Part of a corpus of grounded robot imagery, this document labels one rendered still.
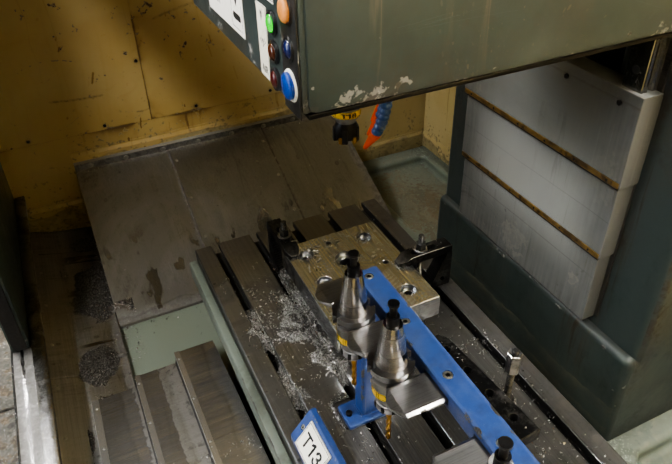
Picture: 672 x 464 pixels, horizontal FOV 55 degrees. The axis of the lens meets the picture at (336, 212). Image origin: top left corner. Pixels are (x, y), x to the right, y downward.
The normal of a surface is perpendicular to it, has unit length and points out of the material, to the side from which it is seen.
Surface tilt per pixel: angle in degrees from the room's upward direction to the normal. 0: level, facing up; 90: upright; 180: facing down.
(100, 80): 90
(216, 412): 7
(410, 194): 0
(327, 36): 90
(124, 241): 24
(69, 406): 17
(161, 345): 0
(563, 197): 89
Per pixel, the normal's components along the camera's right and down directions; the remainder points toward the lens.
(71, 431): 0.25, -0.86
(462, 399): -0.02, -0.82
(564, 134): -0.92, 0.22
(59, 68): 0.43, 0.51
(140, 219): 0.16, -0.54
